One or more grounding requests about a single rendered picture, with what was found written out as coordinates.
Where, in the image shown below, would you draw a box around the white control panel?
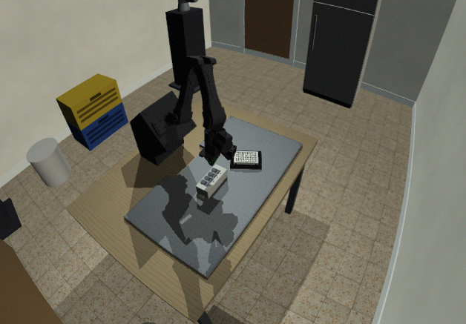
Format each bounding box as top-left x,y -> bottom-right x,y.
196,164 -> 227,199

